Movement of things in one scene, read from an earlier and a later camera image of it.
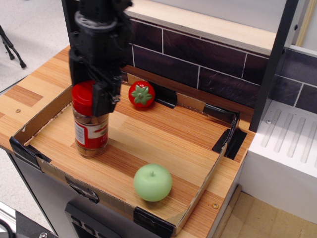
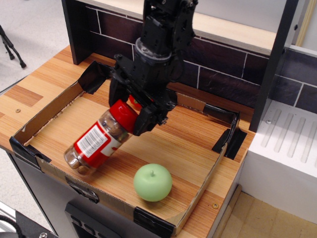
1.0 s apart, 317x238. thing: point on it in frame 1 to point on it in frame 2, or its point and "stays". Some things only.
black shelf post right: x=280 y=38 stays
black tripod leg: x=7 y=44 stays
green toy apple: x=153 y=182 stays
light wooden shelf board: x=256 y=38 stays
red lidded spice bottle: x=91 y=133 to x=100 y=143
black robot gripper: x=98 y=44 to x=149 y=84
